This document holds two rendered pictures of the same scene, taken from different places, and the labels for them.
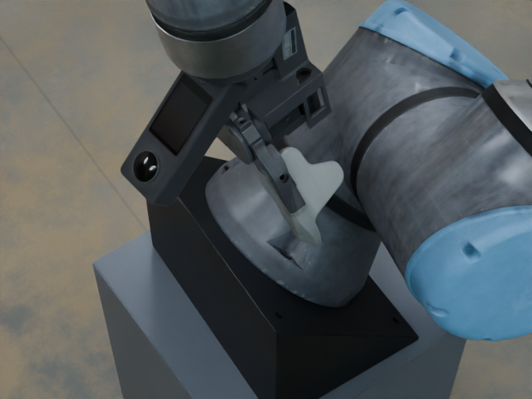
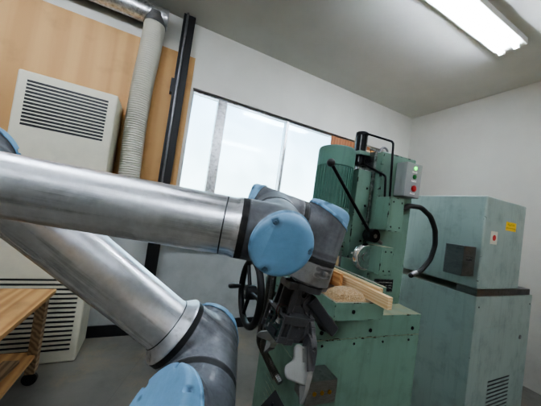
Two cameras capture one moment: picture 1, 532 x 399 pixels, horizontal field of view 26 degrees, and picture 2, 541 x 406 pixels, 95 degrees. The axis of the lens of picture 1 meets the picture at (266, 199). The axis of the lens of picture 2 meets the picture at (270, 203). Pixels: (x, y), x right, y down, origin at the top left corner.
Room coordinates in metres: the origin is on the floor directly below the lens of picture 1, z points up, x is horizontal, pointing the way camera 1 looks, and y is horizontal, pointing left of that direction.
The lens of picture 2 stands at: (1.11, 0.03, 1.16)
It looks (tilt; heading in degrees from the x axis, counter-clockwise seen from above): 2 degrees up; 191
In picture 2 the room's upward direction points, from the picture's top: 8 degrees clockwise
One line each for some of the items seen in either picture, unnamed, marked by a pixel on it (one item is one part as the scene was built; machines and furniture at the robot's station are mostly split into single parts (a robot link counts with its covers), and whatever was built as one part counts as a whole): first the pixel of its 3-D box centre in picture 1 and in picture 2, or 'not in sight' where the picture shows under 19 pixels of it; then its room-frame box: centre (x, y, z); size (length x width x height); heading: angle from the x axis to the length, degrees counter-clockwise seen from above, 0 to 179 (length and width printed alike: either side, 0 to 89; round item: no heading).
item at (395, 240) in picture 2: not in sight; (374, 226); (-0.27, 0.34, 1.16); 0.22 x 0.22 x 0.72; 32
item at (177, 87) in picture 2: not in sight; (163, 173); (-0.73, -1.24, 1.35); 0.12 x 0.10 x 2.70; 126
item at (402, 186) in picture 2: not in sight; (407, 180); (-0.16, 0.44, 1.40); 0.10 x 0.06 x 0.16; 122
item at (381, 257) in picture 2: not in sight; (378, 258); (-0.08, 0.33, 1.02); 0.09 x 0.07 x 0.12; 32
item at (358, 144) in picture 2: not in sight; (361, 149); (-0.19, 0.21, 1.53); 0.08 x 0.08 x 0.17; 32
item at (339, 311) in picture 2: not in sight; (304, 283); (-0.02, 0.02, 0.87); 0.61 x 0.30 x 0.06; 32
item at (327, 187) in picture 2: not in sight; (332, 180); (-0.11, 0.09, 1.35); 0.18 x 0.18 x 0.31
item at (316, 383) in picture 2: not in sight; (315, 384); (0.19, 0.11, 0.58); 0.12 x 0.08 x 0.08; 122
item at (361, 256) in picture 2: not in sight; (364, 256); (-0.07, 0.27, 1.02); 0.12 x 0.03 x 0.12; 122
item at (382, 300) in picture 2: not in sight; (337, 278); (0.00, 0.16, 0.92); 0.55 x 0.02 x 0.04; 32
